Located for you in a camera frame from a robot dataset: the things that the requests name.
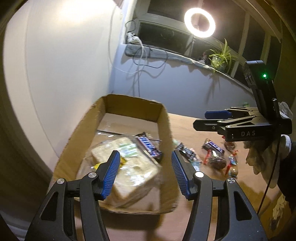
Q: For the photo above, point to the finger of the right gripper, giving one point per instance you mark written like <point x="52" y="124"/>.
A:
<point x="208" y="125"/>
<point x="218" y="114"/>

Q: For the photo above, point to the snickers bar in box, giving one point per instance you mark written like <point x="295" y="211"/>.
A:
<point x="149" y="146"/>

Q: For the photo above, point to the black white snack packet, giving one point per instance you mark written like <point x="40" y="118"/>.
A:
<point x="187" y="153"/>

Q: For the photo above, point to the white power strip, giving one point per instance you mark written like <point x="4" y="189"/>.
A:
<point x="131" y="38"/>

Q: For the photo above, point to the bagged white bread loaf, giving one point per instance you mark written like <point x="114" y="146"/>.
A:
<point x="138" y="172"/>

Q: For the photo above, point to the red wrapped candy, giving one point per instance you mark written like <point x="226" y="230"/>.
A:
<point x="232" y="161"/>

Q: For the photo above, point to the green potted plant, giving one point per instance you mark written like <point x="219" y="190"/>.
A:
<point x="222" y="59"/>

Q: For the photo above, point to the small brown candy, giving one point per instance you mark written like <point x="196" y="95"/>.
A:
<point x="233" y="171"/>

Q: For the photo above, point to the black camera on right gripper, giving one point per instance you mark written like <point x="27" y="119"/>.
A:
<point x="255" y="73"/>

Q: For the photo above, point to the white ring light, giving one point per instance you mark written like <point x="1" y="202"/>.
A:
<point x="199" y="22"/>

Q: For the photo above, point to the brown blue snickers bar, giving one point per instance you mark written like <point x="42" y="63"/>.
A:
<point x="210" y="145"/>

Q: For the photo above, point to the grey windowsill cloth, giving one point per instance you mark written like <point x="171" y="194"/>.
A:
<point x="132" y="50"/>

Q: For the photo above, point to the dark jujube red packet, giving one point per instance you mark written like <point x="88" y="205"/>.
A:
<point x="214" y="161"/>

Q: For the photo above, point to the brown cardboard box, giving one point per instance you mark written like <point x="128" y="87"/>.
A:
<point x="139" y="130"/>

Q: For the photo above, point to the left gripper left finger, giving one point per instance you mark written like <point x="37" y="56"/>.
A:
<point x="96" y="186"/>

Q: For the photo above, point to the right gloved hand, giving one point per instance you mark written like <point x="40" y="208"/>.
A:
<point x="267" y="162"/>

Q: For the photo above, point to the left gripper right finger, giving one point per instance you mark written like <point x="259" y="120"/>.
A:
<point x="195" y="186"/>

